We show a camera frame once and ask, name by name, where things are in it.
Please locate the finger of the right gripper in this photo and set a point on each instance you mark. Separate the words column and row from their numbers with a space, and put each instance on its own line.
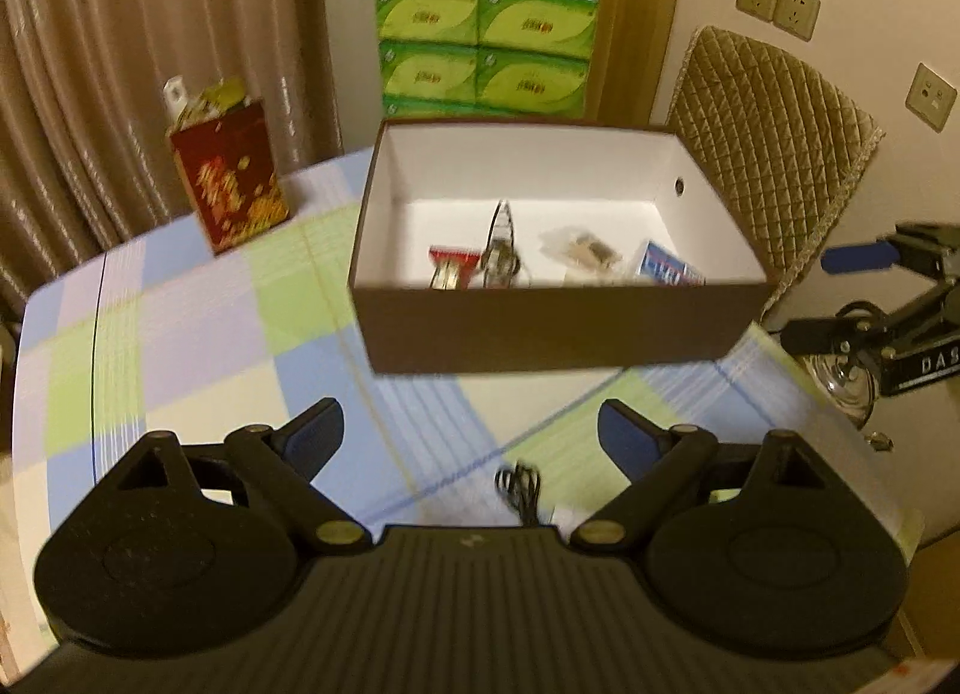
column 857, row 258
column 859, row 336

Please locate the quilted beige chair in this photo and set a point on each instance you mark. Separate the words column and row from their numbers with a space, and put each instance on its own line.
column 784, row 147

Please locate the cotton swab bag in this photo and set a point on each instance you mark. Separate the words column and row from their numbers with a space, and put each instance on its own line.
column 579, row 248

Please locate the metal hair clip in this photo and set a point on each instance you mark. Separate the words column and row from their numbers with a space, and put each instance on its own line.
column 500, row 260

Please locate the single wall socket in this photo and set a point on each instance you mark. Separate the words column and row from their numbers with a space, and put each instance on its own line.
column 931, row 98

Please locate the green tissue box stack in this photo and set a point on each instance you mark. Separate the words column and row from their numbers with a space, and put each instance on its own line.
column 469, row 58

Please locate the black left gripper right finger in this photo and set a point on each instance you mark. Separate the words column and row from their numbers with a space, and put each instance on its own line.
column 660, row 463

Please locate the double wall socket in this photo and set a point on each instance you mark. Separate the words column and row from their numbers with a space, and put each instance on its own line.
column 796, row 17

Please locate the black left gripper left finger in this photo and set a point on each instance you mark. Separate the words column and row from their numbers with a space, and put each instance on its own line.
column 277, row 468

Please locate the brown cardboard box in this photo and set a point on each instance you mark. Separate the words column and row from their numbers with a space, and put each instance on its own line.
column 518, row 246

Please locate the blue tissue pack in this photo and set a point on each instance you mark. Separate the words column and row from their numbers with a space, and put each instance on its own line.
column 654, row 264

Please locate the glass kettle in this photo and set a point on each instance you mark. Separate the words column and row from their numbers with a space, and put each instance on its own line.
column 853, row 390

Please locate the brown curtain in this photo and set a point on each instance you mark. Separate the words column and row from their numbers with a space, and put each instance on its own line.
column 85, row 159

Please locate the red gift bag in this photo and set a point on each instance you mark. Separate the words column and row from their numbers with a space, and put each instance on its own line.
column 219, row 141

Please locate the red candy packet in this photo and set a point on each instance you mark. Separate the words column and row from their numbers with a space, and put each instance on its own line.
column 453, row 268

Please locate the checked tablecloth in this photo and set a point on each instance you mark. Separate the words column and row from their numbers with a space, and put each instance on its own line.
column 162, row 334

